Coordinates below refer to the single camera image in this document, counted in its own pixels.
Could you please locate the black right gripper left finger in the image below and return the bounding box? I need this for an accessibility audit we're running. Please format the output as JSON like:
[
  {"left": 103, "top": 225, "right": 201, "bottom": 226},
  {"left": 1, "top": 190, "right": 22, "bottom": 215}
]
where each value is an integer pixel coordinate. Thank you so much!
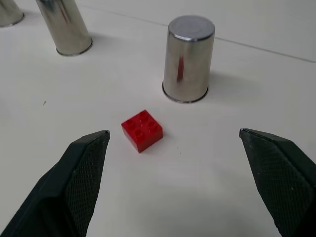
[{"left": 0, "top": 130, "right": 111, "bottom": 237}]

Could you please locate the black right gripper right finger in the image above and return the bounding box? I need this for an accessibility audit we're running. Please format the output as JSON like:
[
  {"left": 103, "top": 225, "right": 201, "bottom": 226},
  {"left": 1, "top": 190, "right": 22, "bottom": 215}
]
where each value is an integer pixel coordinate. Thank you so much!
[{"left": 238, "top": 128, "right": 316, "bottom": 237}]

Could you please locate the red toy building brick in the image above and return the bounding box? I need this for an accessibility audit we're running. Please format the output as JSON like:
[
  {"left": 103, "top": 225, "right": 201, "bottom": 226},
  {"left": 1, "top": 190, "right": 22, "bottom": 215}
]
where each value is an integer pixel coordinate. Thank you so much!
[{"left": 120, "top": 109, "right": 163, "bottom": 153}]

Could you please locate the inverted steel cup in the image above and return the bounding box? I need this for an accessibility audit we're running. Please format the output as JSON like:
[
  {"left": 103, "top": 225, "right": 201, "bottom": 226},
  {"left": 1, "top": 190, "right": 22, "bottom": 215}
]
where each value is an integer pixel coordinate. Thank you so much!
[
  {"left": 35, "top": 0, "right": 94, "bottom": 56},
  {"left": 161, "top": 15, "right": 216, "bottom": 104},
  {"left": 0, "top": 0, "right": 25, "bottom": 28}
]

